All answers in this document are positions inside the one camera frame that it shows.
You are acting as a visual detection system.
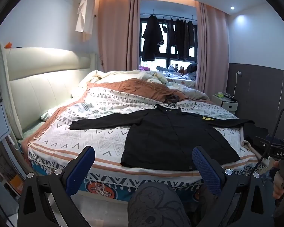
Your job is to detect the dark grey cushion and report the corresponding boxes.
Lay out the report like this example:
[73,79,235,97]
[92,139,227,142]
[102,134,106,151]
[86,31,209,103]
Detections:
[186,63,198,74]

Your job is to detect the patterned blanket with orange back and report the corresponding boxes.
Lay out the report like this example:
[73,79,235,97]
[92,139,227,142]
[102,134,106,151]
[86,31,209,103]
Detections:
[27,79,270,204]

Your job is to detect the white hanging garment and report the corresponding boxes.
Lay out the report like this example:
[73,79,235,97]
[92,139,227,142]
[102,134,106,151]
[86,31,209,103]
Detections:
[76,0,96,42]

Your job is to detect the person's grey patterned trouser leg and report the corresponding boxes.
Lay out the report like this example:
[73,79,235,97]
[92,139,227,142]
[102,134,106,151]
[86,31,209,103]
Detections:
[127,182,192,227]

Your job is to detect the black jacket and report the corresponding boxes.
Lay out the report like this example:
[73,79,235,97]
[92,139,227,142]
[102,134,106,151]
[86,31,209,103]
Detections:
[69,104,255,171]

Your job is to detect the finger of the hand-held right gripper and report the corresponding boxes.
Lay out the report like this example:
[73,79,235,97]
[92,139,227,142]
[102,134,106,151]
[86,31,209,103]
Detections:
[255,108,284,147]

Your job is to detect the pink curtain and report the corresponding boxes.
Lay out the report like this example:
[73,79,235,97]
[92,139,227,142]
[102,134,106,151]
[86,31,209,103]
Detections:
[195,2,230,95]
[97,0,141,73]

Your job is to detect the plush toys on sill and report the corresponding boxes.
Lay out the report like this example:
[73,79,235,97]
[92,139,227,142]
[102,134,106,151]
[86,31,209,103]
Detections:
[167,64,186,74]

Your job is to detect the row of dark hanging clothes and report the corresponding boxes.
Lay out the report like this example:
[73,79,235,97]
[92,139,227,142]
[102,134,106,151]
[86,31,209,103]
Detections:
[167,16,195,61]

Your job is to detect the person's right hand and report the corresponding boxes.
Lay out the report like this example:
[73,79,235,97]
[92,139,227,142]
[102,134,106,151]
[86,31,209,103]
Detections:
[272,160,284,200]

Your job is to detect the dark clothes pile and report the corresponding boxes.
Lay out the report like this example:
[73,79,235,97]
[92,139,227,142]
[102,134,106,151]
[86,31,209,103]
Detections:
[241,122,270,147]

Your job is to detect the patterned window seat bedding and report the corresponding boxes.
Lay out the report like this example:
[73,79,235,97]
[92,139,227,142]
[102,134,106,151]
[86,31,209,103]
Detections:
[166,72,197,88]

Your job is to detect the black cable bundle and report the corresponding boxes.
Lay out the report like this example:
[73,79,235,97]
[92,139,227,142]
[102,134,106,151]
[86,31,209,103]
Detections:
[155,95,197,110]

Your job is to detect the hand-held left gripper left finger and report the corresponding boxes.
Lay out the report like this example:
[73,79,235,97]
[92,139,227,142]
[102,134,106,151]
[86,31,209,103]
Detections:
[17,146,96,227]

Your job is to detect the white charging cable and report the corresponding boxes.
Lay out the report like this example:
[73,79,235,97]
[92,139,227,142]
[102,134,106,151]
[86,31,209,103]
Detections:
[223,74,240,98]

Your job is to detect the white nightstand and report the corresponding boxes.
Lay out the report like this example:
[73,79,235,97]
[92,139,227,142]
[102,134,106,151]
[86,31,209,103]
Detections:
[212,94,239,111]

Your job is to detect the cream padded headboard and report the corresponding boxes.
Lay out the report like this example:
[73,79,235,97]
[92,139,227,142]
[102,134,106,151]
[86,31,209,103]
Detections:
[0,41,97,140]

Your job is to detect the black hanging coat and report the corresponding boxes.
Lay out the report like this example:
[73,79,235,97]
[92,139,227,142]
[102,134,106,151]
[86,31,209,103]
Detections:
[141,15,165,62]

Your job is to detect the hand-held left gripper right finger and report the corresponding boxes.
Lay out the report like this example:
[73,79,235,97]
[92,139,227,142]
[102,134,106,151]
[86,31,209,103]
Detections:
[192,146,271,227]

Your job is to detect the beige garment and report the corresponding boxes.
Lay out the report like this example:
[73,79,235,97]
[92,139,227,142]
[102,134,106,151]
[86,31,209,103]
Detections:
[239,128,265,163]

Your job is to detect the cream duvet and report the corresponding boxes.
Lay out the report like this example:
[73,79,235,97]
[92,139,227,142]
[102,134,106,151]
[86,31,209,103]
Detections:
[79,70,210,100]

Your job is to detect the window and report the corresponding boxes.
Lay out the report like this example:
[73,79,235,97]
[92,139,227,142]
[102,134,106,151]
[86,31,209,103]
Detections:
[139,12,199,69]

